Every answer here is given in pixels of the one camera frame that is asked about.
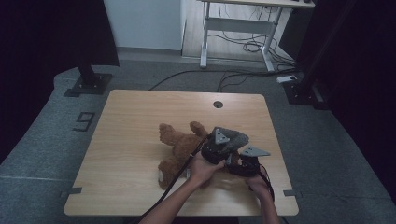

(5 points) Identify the person's right hand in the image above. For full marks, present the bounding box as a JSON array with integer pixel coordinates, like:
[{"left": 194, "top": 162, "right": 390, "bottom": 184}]
[{"left": 247, "top": 167, "right": 275, "bottom": 201}]

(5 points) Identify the dark curtain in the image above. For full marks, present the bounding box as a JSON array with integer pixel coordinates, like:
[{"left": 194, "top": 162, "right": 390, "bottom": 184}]
[
  {"left": 295, "top": 0, "right": 396, "bottom": 200},
  {"left": 0, "top": 0, "right": 120, "bottom": 164}
]

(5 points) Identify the white desk frame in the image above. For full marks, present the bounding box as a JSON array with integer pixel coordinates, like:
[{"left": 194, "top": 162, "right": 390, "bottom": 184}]
[{"left": 196, "top": 0, "right": 316, "bottom": 73}]

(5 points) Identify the white power strip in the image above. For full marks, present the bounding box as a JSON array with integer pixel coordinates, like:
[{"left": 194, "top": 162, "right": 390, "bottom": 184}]
[{"left": 276, "top": 75, "right": 299, "bottom": 84}]

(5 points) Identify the hand-held gripper black cable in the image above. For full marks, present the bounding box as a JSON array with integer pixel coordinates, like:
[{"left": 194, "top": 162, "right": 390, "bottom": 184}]
[
  {"left": 127, "top": 134, "right": 211, "bottom": 224},
  {"left": 255, "top": 164, "right": 276, "bottom": 202}
]

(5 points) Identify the person's left hand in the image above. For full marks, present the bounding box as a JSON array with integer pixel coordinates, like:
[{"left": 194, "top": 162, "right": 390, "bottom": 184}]
[{"left": 189, "top": 151, "right": 226, "bottom": 188}]

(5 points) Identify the tangle of black cables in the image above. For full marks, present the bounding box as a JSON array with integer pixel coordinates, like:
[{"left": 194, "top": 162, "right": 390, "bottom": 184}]
[{"left": 207, "top": 31, "right": 297, "bottom": 68}]

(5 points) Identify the black stand with base plate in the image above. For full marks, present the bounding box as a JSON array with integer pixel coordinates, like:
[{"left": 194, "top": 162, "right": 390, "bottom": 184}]
[
  {"left": 281, "top": 0, "right": 359, "bottom": 110},
  {"left": 64, "top": 63, "right": 113, "bottom": 98}
]

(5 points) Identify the brown teddy bear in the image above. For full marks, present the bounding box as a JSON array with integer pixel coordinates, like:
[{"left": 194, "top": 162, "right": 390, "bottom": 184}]
[{"left": 157, "top": 120, "right": 243, "bottom": 190}]

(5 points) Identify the right hand-held gripper black cable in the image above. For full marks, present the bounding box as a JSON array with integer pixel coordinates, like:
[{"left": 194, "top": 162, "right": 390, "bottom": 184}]
[{"left": 255, "top": 164, "right": 276, "bottom": 202}]

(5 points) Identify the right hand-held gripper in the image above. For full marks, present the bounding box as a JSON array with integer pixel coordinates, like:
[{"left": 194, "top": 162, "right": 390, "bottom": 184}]
[{"left": 225, "top": 145, "right": 272, "bottom": 178}]

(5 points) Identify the left hand-held gripper black cable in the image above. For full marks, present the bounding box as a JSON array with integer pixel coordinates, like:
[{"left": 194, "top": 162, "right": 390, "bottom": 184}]
[{"left": 127, "top": 134, "right": 211, "bottom": 224}]

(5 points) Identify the long black floor cable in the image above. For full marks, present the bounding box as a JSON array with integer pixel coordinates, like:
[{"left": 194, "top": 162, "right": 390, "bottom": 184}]
[{"left": 148, "top": 68, "right": 301, "bottom": 92}]

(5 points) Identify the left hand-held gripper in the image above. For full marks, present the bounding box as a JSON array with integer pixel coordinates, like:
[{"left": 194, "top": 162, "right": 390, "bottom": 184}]
[{"left": 200, "top": 126, "right": 237, "bottom": 165}]

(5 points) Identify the grey tape strip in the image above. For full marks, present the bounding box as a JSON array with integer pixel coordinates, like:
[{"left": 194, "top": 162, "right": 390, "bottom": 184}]
[
  {"left": 283, "top": 189, "right": 304, "bottom": 198},
  {"left": 60, "top": 187, "right": 83, "bottom": 198}
]

